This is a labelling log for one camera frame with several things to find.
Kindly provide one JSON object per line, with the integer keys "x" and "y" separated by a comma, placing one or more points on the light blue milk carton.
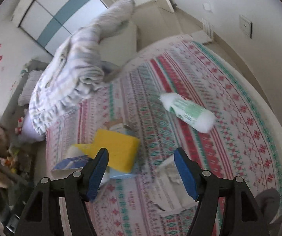
{"x": 120, "y": 127}

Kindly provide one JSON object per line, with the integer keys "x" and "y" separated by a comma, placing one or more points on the plaid folded quilt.
{"x": 75, "y": 71}

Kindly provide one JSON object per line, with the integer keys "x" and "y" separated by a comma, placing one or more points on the wall socket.
{"x": 246, "y": 26}

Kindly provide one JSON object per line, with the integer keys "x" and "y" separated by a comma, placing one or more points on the white bottle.
{"x": 73, "y": 152}
{"x": 189, "y": 112}

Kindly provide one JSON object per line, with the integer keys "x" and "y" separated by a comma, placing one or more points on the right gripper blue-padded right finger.
{"x": 203, "y": 187}

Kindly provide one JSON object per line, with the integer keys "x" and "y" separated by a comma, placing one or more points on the red white plush toy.
{"x": 18, "y": 129}

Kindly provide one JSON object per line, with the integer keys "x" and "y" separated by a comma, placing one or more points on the white printed wrapper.
{"x": 167, "y": 192}

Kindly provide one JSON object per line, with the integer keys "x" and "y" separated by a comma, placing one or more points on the lavender bed sheet bed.
{"x": 28, "y": 134}

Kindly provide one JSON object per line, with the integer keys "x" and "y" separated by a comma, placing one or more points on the yellow paper packet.
{"x": 86, "y": 149}

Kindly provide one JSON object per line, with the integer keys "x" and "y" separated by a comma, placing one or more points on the white teal wardrobe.
{"x": 50, "y": 22}

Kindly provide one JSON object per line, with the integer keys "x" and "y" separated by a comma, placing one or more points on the patterned bed sheet mattress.
{"x": 240, "y": 143}

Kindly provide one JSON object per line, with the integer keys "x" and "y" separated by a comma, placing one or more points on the yellow sponge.
{"x": 122, "y": 149}

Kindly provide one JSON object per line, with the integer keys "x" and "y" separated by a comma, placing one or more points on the wall switch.
{"x": 207, "y": 7}

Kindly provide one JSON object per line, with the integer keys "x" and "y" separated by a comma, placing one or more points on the plaid pillow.
{"x": 29, "y": 86}

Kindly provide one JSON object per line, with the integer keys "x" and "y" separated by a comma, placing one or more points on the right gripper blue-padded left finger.
{"x": 82, "y": 187}

